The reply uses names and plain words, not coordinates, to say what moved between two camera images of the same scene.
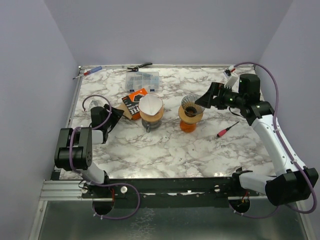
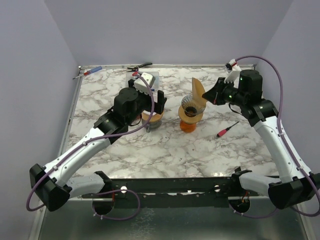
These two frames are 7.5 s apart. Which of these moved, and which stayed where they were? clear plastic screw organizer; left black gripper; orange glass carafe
Moved: left black gripper
Stayed: orange glass carafe; clear plastic screw organizer
